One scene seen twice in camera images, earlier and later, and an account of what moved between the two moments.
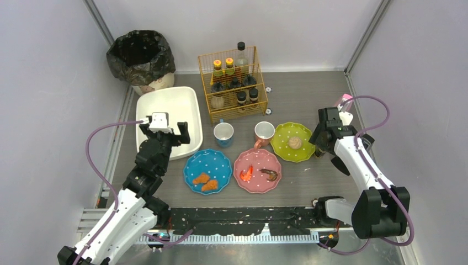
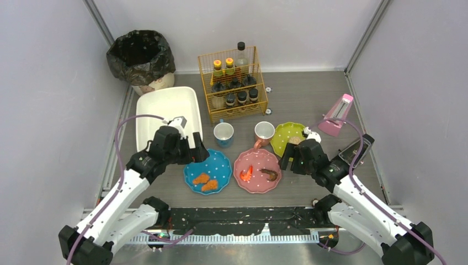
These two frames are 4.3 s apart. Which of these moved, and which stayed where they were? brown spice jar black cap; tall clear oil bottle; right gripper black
Moved: right gripper black
Stayed: brown spice jar black cap; tall clear oil bottle
